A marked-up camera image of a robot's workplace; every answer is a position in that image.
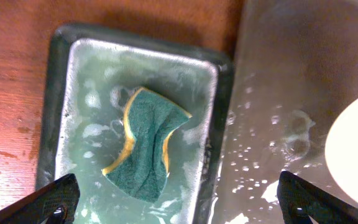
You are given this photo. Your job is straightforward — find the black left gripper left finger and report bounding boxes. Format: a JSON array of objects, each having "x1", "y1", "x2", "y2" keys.
[{"x1": 0, "y1": 174, "x2": 80, "y2": 224}]

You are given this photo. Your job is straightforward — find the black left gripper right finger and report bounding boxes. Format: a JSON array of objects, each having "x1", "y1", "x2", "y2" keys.
[{"x1": 277, "y1": 171, "x2": 358, "y2": 224}]

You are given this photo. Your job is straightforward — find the white plate top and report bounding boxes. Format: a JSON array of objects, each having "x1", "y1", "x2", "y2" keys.
[{"x1": 325, "y1": 99, "x2": 358, "y2": 203}]

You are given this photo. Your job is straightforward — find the green and yellow sponge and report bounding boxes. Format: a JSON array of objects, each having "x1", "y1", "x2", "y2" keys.
[{"x1": 102, "y1": 87, "x2": 192, "y2": 203}]

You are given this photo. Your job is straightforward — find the dark brown serving tray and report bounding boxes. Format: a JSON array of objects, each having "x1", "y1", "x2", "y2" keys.
[{"x1": 209, "y1": 0, "x2": 358, "y2": 223}]

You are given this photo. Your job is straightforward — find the dark green water tray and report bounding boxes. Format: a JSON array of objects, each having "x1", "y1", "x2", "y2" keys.
[{"x1": 35, "y1": 23, "x2": 234, "y2": 223}]

